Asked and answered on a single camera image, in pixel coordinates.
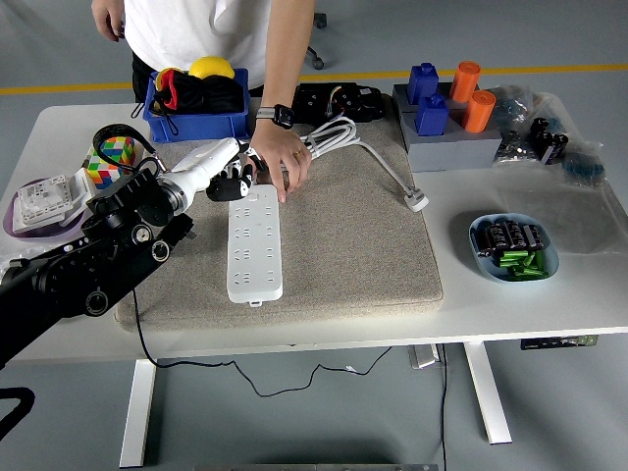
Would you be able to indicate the white table leg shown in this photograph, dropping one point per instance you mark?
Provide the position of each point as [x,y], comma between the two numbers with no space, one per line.
[488,392]
[137,412]

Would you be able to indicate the clear bag of small dark parts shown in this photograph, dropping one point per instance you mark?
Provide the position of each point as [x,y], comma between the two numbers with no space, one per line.
[515,149]

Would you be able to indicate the grey-brown mat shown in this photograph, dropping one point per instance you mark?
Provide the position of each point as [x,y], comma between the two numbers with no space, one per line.
[343,245]

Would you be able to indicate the pile of green batteries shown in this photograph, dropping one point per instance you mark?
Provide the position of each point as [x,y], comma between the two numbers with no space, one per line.
[522,267]

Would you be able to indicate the silver box under table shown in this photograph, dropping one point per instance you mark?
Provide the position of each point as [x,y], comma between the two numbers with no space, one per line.
[423,356]

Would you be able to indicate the yellow ball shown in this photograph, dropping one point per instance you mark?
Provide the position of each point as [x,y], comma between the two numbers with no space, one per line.
[211,66]

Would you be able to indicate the orange cylinder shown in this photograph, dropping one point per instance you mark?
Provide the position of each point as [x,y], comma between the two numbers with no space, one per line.
[463,81]
[480,113]

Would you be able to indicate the clear bag of black capacitors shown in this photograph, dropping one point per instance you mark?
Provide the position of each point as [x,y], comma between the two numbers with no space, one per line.
[549,140]

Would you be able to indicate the person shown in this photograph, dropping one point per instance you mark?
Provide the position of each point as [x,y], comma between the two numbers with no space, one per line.
[196,34]

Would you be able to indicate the person's left hand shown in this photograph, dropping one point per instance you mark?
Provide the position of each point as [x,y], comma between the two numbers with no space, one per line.
[282,152]

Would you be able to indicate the black table control panel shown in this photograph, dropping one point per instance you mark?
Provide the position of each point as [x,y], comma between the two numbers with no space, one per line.
[559,342]

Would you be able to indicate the person's right hand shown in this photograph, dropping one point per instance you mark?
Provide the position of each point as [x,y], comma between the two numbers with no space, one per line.
[108,17]

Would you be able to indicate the colourful puzzle cube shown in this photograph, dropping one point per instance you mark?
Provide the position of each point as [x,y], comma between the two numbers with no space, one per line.
[110,174]

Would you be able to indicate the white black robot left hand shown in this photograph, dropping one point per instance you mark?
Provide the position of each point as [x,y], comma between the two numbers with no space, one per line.
[211,157]

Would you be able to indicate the blue block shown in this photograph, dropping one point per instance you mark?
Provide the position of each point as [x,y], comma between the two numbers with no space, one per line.
[422,83]
[432,118]

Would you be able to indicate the blue plastic bin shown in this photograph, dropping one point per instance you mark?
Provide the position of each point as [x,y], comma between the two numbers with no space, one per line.
[196,127]

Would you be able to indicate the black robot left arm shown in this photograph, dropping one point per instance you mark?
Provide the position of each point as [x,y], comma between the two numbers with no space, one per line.
[73,275]

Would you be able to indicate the empty clear plastic bag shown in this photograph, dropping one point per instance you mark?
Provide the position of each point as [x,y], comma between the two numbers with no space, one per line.
[564,221]

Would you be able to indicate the black office chair base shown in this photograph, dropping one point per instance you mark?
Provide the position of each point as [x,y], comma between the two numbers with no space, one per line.
[316,56]

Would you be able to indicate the light blue dish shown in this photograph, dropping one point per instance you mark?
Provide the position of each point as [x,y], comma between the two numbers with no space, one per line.
[486,270]

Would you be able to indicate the person's left forearm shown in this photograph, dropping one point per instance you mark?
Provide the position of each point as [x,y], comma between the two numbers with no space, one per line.
[284,64]

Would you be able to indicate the grey block base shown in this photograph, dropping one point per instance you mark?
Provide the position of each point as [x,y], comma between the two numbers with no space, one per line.
[441,152]

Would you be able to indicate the pile of black capacitors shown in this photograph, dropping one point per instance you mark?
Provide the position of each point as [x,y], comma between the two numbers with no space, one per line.
[505,235]

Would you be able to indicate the clear bag of blue components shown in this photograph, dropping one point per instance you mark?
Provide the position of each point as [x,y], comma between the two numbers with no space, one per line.
[512,105]
[584,167]

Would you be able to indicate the black wristwatch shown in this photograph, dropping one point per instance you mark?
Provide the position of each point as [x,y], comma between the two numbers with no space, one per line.
[283,117]

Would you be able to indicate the purple tray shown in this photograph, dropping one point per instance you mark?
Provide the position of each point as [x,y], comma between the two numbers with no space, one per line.
[29,235]

